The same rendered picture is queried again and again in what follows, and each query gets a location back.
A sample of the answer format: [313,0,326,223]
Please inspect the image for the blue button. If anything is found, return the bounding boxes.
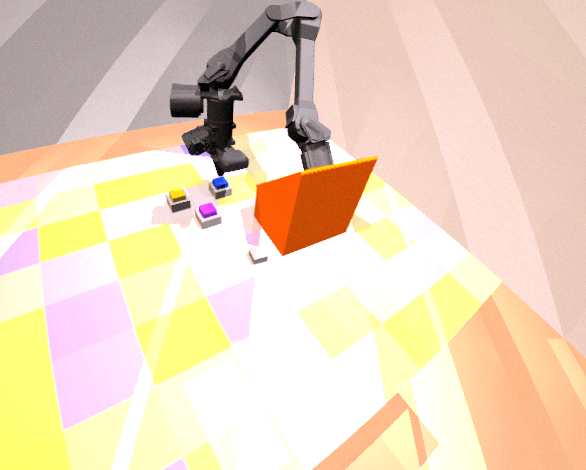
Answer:
[209,177,233,200]

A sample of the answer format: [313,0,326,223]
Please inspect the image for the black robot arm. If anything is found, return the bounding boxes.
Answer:
[169,1,334,171]

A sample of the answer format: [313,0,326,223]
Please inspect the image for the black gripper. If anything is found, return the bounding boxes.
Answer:
[204,117,249,177]

